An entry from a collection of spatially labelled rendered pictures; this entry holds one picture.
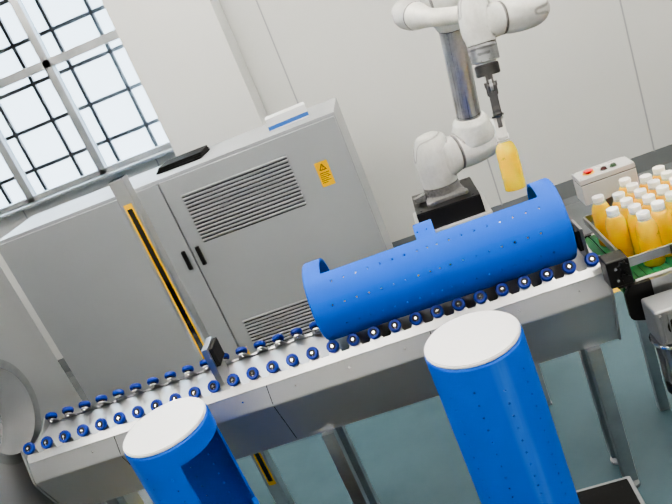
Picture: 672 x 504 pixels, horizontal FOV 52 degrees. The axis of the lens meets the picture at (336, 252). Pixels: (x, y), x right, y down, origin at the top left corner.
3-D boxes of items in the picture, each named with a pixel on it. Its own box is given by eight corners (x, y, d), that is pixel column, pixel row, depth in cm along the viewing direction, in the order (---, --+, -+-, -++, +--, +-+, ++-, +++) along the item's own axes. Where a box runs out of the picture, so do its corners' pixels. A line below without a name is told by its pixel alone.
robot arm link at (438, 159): (416, 187, 301) (401, 140, 293) (453, 170, 303) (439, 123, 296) (430, 193, 286) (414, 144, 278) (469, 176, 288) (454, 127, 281)
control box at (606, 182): (577, 198, 261) (570, 173, 258) (630, 179, 258) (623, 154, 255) (586, 206, 252) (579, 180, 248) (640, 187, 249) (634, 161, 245)
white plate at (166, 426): (115, 468, 202) (116, 471, 202) (202, 432, 202) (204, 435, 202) (129, 417, 228) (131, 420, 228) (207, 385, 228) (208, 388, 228)
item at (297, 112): (270, 129, 403) (264, 117, 400) (307, 113, 402) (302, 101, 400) (270, 132, 391) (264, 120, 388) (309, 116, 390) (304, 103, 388)
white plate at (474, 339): (534, 308, 194) (535, 312, 194) (448, 310, 212) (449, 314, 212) (497, 368, 175) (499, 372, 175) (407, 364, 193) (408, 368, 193)
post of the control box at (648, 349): (656, 406, 290) (601, 193, 257) (666, 403, 290) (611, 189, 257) (660, 411, 287) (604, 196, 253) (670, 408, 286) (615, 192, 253)
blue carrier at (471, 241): (331, 316, 259) (303, 251, 249) (559, 238, 247) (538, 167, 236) (331, 356, 233) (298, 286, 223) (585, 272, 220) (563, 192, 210)
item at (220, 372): (223, 372, 258) (206, 337, 253) (233, 368, 257) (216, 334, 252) (219, 386, 248) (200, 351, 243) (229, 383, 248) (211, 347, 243)
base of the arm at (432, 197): (411, 200, 305) (407, 188, 303) (458, 182, 304) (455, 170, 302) (419, 211, 288) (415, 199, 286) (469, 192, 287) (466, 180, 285)
